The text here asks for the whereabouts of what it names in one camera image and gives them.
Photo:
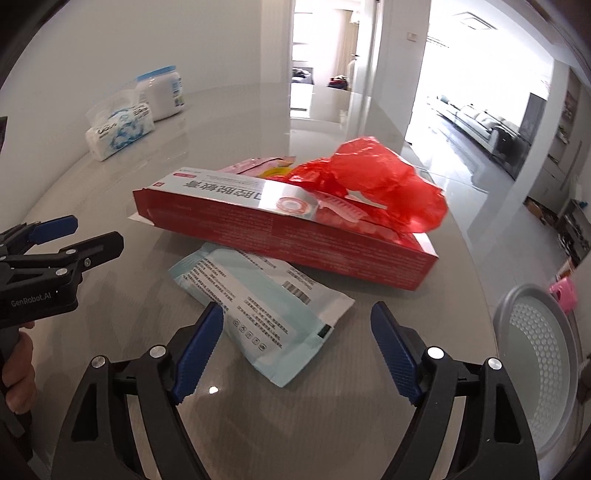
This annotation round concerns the red cardboard box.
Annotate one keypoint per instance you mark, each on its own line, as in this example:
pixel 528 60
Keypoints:
pixel 277 230

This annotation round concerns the light grey sofa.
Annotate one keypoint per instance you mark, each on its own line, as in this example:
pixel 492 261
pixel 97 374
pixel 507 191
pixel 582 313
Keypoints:
pixel 480 121

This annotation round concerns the white blue tissue pack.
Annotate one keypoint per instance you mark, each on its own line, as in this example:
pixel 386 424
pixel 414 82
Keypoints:
pixel 120 131

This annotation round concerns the light blue wipes packet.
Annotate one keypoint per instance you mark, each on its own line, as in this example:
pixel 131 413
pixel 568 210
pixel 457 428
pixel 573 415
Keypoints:
pixel 277 318

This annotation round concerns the grey perforated bin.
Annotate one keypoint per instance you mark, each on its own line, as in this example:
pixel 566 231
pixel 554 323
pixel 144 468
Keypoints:
pixel 535 350

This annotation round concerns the open wall shelf unit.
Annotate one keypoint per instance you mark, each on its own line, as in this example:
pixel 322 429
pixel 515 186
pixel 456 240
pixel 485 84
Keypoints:
pixel 565 134

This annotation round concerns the ceiling vent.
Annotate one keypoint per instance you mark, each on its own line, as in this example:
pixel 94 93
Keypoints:
pixel 475 21

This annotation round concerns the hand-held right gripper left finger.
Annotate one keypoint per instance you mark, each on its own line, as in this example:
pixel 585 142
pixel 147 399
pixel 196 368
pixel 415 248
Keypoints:
pixel 198 350

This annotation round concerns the pink packet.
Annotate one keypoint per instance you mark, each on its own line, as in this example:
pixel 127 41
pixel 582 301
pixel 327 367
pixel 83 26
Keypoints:
pixel 254 165

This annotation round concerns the person's left hand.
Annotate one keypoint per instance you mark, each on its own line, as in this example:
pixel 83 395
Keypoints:
pixel 18 369

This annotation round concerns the brown cardboard box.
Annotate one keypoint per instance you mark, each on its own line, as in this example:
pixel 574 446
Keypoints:
pixel 535 210

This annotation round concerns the pink plastic stool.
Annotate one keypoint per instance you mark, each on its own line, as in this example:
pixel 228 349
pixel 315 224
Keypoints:
pixel 564 293

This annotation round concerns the dark tall cabinet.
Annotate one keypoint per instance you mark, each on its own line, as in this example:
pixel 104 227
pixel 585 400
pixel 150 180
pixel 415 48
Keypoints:
pixel 531 134

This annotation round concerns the dark red bag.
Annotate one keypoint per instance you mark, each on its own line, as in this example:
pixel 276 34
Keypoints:
pixel 338 83

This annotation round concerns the white blue wipes packet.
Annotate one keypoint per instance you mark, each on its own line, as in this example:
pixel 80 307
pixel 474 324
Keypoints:
pixel 161 97

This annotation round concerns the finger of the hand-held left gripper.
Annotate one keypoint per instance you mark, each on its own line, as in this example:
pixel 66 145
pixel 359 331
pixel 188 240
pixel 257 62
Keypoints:
pixel 55 228
pixel 99 247

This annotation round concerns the red plastic bag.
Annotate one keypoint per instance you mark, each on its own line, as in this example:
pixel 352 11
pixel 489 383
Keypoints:
pixel 369 166

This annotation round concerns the shoe rack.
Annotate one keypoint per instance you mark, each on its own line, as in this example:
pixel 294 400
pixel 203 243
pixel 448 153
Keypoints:
pixel 575 230

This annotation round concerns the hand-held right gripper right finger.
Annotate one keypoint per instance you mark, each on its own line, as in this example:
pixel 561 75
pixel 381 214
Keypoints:
pixel 392 350

